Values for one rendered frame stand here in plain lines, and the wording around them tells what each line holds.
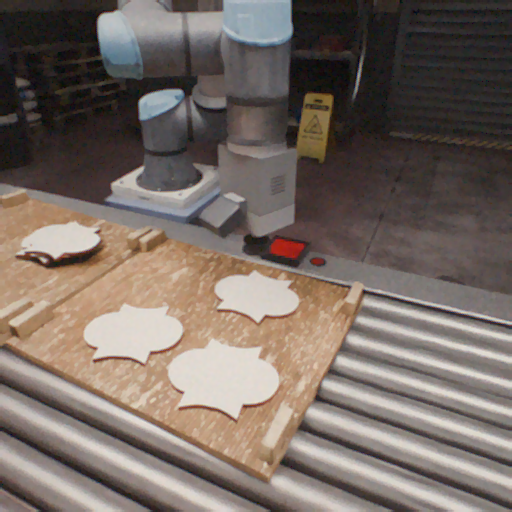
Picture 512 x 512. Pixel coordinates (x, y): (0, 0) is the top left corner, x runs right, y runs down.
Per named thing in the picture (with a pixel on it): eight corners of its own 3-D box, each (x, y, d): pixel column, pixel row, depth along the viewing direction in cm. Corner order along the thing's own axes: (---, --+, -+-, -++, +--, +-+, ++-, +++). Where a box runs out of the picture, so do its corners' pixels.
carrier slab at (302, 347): (164, 243, 85) (163, 236, 84) (365, 301, 68) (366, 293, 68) (8, 349, 59) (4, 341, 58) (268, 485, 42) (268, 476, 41)
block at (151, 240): (160, 238, 83) (158, 226, 82) (167, 240, 82) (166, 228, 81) (139, 252, 79) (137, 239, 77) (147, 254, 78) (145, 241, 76)
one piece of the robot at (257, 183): (178, 120, 50) (189, 240, 59) (224, 135, 44) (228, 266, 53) (254, 106, 57) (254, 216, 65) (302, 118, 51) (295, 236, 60)
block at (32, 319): (48, 313, 63) (43, 298, 62) (56, 317, 62) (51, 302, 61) (12, 337, 59) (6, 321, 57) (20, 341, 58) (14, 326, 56)
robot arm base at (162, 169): (168, 164, 128) (165, 132, 123) (207, 175, 121) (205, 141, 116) (131, 181, 118) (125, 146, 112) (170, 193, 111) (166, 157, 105)
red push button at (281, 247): (277, 244, 85) (277, 238, 85) (305, 250, 83) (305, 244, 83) (265, 258, 81) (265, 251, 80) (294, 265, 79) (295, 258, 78)
